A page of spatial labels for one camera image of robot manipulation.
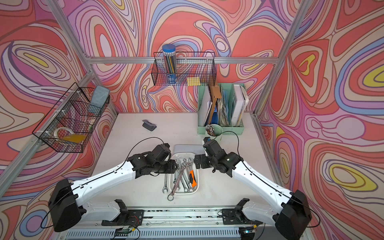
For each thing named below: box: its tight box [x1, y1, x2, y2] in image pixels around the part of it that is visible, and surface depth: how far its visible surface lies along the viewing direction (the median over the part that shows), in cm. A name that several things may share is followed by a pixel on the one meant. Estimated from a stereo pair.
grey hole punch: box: [142, 119, 157, 132], surface depth 111 cm
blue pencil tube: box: [162, 44, 178, 85], surface depth 77 cm
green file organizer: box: [197, 83, 249, 135], surface depth 100 cm
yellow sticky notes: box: [186, 76, 201, 87], surface depth 92 cm
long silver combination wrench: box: [167, 162, 187, 202], surface depth 80 cm
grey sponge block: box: [90, 85, 110, 109], surface depth 83 cm
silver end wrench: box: [162, 173, 169, 194], surface depth 86 cm
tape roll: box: [54, 127, 75, 139], surface depth 69 cm
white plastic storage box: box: [169, 152, 199, 195], surface depth 87 cm
